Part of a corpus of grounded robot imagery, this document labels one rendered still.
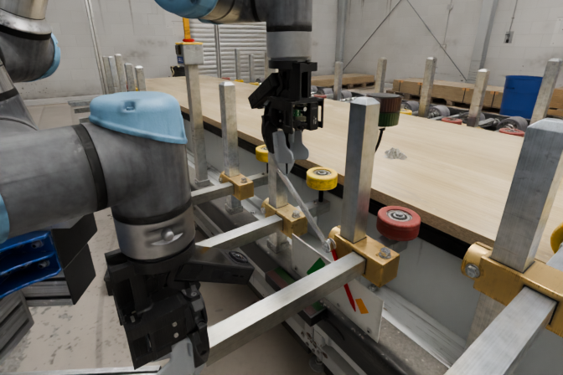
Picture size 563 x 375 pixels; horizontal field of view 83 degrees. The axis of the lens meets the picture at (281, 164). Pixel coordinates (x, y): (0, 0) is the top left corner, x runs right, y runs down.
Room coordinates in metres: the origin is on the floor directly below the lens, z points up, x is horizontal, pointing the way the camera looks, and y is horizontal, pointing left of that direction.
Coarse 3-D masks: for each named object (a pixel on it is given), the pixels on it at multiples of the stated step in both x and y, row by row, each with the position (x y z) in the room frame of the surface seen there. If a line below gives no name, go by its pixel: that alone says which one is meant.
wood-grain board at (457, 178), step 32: (256, 128) 1.24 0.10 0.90; (320, 128) 1.24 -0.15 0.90; (416, 128) 1.24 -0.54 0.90; (448, 128) 1.24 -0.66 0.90; (320, 160) 0.87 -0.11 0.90; (384, 160) 0.87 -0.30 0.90; (416, 160) 0.87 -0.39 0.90; (448, 160) 0.87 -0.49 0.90; (480, 160) 0.87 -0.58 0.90; (512, 160) 0.87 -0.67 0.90; (384, 192) 0.66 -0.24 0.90; (416, 192) 0.66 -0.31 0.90; (448, 192) 0.66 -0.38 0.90; (480, 192) 0.66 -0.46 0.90; (448, 224) 0.54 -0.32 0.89; (480, 224) 0.52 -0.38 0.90; (544, 256) 0.43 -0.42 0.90
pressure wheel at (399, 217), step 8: (384, 208) 0.57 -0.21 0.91; (392, 208) 0.57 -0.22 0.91; (400, 208) 0.57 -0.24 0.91; (408, 208) 0.57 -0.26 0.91; (384, 216) 0.54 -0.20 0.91; (392, 216) 0.55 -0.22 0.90; (400, 216) 0.54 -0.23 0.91; (408, 216) 0.55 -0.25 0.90; (416, 216) 0.54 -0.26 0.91; (376, 224) 0.55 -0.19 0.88; (384, 224) 0.53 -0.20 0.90; (392, 224) 0.52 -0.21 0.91; (400, 224) 0.51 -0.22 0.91; (408, 224) 0.51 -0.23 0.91; (416, 224) 0.51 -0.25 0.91; (384, 232) 0.53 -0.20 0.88; (392, 232) 0.51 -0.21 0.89; (400, 232) 0.51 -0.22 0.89; (408, 232) 0.51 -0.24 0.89; (416, 232) 0.52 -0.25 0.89; (400, 240) 0.51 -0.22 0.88; (408, 240) 0.51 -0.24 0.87
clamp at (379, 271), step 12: (336, 228) 0.56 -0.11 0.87; (336, 240) 0.53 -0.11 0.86; (348, 240) 0.51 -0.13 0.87; (360, 240) 0.51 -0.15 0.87; (372, 240) 0.51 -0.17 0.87; (336, 252) 0.53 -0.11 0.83; (348, 252) 0.50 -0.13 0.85; (360, 252) 0.48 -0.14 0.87; (372, 252) 0.48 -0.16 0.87; (372, 264) 0.46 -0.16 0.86; (384, 264) 0.45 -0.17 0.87; (396, 264) 0.47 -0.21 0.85; (372, 276) 0.46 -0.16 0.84; (384, 276) 0.45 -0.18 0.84
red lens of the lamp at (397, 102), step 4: (368, 96) 0.55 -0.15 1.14; (400, 96) 0.55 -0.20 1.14; (380, 100) 0.53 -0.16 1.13; (384, 100) 0.53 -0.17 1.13; (388, 100) 0.53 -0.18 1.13; (392, 100) 0.53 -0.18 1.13; (396, 100) 0.53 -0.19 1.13; (400, 100) 0.54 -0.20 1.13; (380, 104) 0.53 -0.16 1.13; (384, 104) 0.53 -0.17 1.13; (388, 104) 0.53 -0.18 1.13; (392, 104) 0.53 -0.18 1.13; (396, 104) 0.53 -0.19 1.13; (400, 104) 0.54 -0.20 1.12; (380, 108) 0.53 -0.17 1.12; (384, 108) 0.53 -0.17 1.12; (388, 108) 0.53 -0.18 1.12; (392, 108) 0.53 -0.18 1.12; (396, 108) 0.53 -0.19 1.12
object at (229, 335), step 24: (384, 240) 0.53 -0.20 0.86; (336, 264) 0.46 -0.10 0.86; (360, 264) 0.46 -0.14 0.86; (288, 288) 0.40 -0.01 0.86; (312, 288) 0.40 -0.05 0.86; (336, 288) 0.43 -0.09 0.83; (240, 312) 0.35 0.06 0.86; (264, 312) 0.35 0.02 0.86; (288, 312) 0.37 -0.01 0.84; (216, 336) 0.31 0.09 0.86; (240, 336) 0.32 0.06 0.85; (216, 360) 0.30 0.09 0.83
